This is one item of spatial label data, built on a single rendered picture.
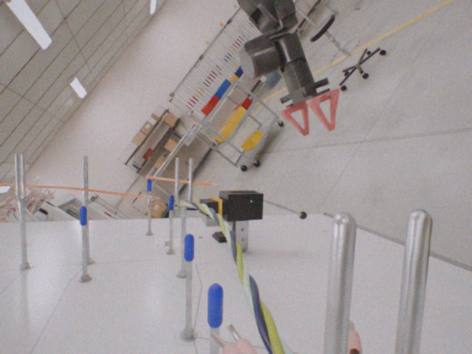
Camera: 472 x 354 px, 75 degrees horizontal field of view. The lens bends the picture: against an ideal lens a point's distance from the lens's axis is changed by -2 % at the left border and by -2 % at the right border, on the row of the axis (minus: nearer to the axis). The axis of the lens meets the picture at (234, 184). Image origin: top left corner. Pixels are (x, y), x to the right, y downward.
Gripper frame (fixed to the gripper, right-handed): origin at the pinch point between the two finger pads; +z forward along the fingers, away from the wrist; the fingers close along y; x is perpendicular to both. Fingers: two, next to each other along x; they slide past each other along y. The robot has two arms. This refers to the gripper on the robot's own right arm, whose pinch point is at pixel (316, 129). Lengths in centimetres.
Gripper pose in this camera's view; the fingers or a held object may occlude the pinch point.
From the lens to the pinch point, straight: 69.2
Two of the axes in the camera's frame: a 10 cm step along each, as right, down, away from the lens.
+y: 3.0, 0.5, -9.5
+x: 8.7, -4.2, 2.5
